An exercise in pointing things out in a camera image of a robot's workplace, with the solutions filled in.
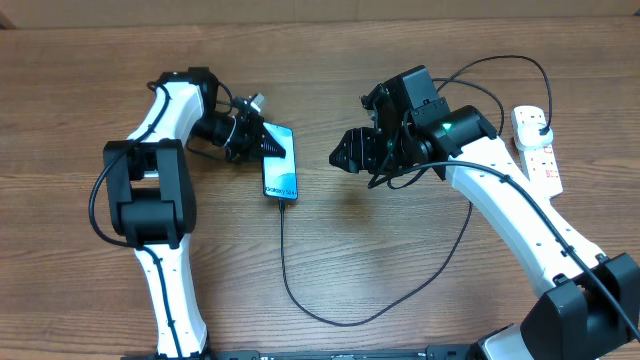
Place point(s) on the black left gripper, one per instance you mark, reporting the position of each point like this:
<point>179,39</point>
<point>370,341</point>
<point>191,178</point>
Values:
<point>250,147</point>

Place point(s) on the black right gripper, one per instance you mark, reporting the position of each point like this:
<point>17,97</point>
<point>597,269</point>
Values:
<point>362,152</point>

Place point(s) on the Samsung Galaxy smartphone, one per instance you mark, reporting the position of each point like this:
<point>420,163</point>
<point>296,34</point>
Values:
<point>279,174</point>

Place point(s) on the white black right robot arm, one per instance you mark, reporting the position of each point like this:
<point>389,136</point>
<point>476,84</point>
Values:
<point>587,302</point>

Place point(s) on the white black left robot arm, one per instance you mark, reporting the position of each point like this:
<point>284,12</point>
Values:
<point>151,198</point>

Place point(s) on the white charger plug adapter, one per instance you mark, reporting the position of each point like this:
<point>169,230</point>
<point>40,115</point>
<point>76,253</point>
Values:
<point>528,137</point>

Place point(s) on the white power extension strip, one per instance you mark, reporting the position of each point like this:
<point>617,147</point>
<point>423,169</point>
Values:
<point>539,165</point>

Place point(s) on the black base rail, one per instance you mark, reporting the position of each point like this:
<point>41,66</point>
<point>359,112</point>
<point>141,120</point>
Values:
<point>431,352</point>

